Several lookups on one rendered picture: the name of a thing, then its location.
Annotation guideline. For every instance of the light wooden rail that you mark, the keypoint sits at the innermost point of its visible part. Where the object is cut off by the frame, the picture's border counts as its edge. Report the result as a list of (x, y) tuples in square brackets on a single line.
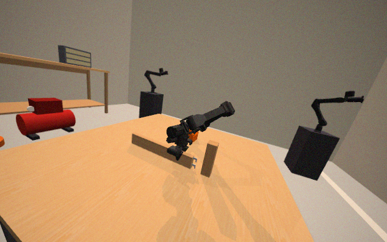
[(160, 149)]

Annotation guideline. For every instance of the brown wooden post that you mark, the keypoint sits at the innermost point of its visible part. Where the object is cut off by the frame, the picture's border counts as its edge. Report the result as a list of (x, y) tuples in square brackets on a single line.
[(209, 158)]

